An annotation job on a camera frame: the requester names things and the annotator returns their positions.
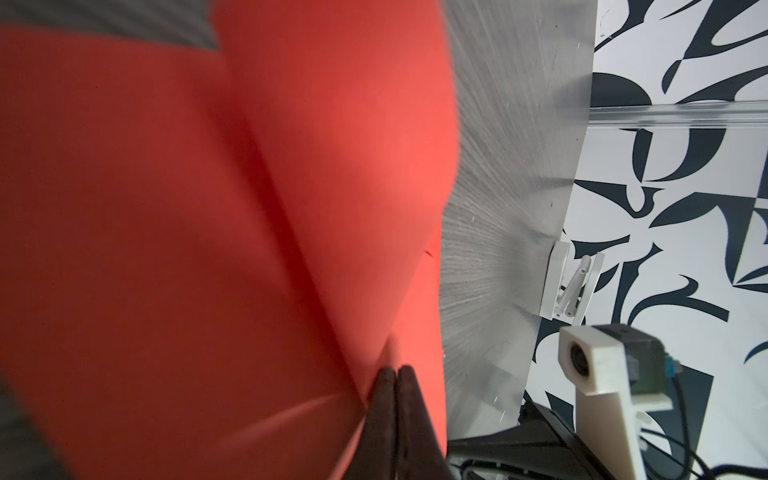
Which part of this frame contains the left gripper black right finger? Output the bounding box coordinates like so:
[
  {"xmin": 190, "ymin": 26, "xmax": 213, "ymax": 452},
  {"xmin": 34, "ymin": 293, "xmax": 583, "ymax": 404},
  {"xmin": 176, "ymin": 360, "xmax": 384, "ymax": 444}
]
[{"xmin": 397, "ymin": 365, "xmax": 453, "ymax": 480}]

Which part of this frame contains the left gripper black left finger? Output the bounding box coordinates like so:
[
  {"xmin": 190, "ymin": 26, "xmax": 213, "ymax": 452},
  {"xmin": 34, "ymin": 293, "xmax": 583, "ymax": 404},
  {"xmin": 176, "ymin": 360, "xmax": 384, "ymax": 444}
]
[{"xmin": 343, "ymin": 367, "xmax": 398, "ymax": 480}]

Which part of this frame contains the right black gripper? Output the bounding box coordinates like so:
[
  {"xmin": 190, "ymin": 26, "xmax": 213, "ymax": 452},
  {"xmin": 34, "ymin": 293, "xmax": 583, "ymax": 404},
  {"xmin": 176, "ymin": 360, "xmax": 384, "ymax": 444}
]
[{"xmin": 447, "ymin": 400, "xmax": 612, "ymax": 479}]

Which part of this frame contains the red square paper sheet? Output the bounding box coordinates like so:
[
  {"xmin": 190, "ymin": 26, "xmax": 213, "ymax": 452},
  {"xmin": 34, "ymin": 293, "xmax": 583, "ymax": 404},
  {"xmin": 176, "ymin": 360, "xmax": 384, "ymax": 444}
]
[{"xmin": 1, "ymin": 1, "xmax": 458, "ymax": 479}]

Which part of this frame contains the white rectangular box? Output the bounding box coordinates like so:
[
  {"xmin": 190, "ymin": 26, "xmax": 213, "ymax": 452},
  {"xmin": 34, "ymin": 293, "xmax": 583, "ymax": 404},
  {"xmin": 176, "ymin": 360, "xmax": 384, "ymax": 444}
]
[{"xmin": 539, "ymin": 241, "xmax": 605, "ymax": 325}]

